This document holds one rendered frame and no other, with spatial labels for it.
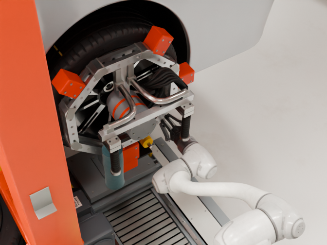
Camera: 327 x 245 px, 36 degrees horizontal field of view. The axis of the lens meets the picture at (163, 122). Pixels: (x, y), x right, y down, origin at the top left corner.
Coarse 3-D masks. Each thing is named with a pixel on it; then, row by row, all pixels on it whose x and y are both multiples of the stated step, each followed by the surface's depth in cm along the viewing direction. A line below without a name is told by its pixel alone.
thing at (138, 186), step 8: (152, 160) 282; (160, 168) 281; (72, 176) 275; (144, 176) 277; (152, 176) 278; (72, 184) 273; (128, 184) 274; (136, 184) 274; (144, 184) 273; (152, 184) 278; (112, 192) 270; (120, 192) 270; (128, 192) 269; (136, 192) 274; (104, 200) 267; (112, 200) 265; (120, 200) 270; (96, 208) 261; (104, 208) 266
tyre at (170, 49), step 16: (96, 16) 203; (112, 16) 204; (128, 16) 208; (144, 16) 220; (80, 32) 198; (96, 32) 198; (112, 32) 196; (128, 32) 200; (144, 32) 204; (64, 48) 197; (80, 48) 194; (96, 48) 195; (112, 48) 200; (48, 64) 200; (64, 64) 194; (80, 64) 196; (64, 96) 203; (160, 96) 239; (64, 144) 223
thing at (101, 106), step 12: (120, 48) 203; (144, 60) 239; (144, 72) 224; (96, 84) 217; (96, 96) 218; (156, 96) 237; (84, 108) 218; (96, 108) 223; (84, 120) 225; (96, 120) 240; (108, 120) 232; (84, 132) 228; (96, 132) 233
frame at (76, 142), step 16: (128, 48) 200; (144, 48) 200; (96, 64) 193; (112, 64) 193; (128, 64) 199; (160, 64) 210; (176, 64) 215; (96, 80) 194; (80, 96) 195; (64, 112) 197; (64, 128) 209; (80, 144) 215; (96, 144) 225; (128, 144) 236
